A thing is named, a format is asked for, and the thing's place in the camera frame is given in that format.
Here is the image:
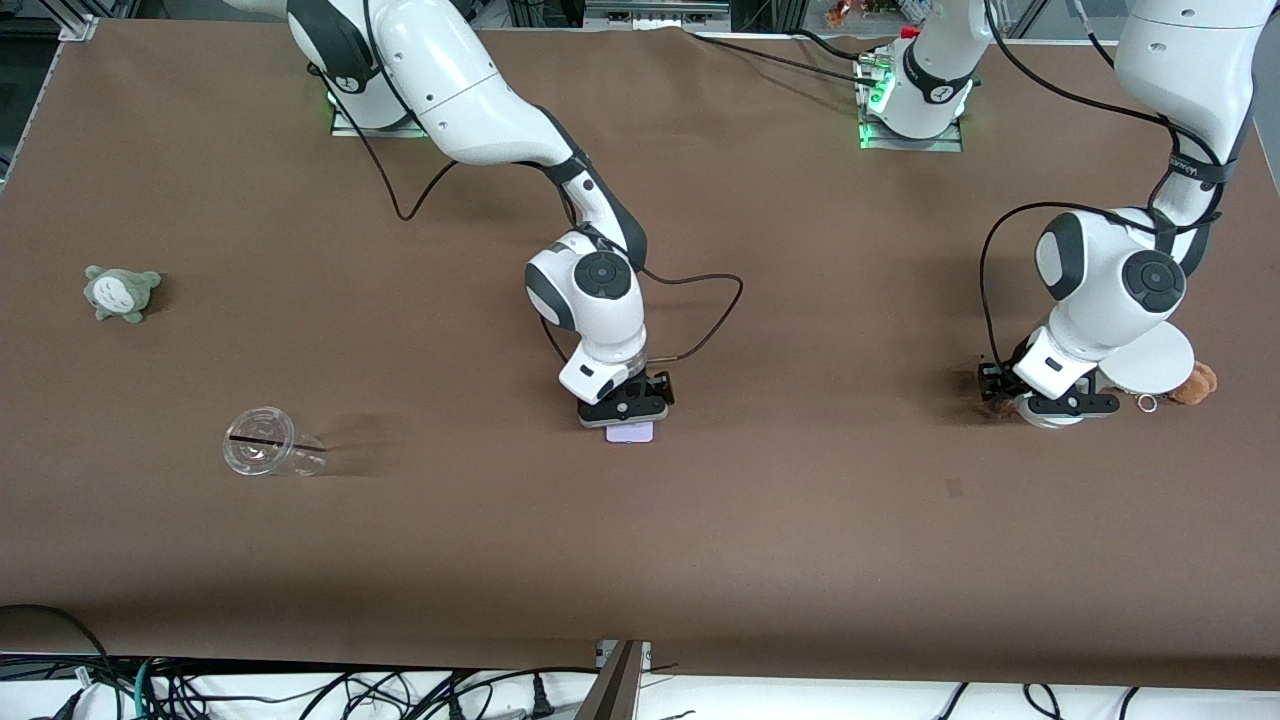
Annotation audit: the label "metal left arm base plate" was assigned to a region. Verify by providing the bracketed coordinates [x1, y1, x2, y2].
[856, 50, 965, 154]

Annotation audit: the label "aluminium frame rail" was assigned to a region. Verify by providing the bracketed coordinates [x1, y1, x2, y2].
[583, 0, 733, 31]

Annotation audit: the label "grey totoro plush toy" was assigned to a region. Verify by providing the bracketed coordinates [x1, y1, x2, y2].
[84, 265, 163, 325]

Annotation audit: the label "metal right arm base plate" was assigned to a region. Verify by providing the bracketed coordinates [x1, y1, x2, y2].
[330, 92, 431, 139]

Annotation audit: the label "grey metal post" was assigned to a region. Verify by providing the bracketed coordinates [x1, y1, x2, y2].
[574, 640, 653, 720]

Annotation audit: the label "black cable across table back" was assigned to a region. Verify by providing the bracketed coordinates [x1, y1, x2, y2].
[690, 32, 886, 89]

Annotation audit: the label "black looped floor cable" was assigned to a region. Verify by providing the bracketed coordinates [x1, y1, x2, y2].
[0, 604, 136, 720]

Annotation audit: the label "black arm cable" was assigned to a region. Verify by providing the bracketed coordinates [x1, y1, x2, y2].
[978, 0, 1233, 373]
[308, 0, 746, 363]

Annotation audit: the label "brown bear plush keychain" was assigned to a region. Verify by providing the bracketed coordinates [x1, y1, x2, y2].
[1165, 361, 1219, 407]

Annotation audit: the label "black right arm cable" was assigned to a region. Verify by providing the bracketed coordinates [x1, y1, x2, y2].
[308, 0, 746, 363]

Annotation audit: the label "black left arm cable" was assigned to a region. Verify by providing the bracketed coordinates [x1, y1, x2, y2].
[978, 0, 1233, 373]

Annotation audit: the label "clear plastic cup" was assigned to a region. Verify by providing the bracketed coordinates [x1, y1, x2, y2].
[222, 405, 330, 479]

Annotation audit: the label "colourful toys in background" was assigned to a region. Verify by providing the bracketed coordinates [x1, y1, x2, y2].
[824, 0, 936, 28]

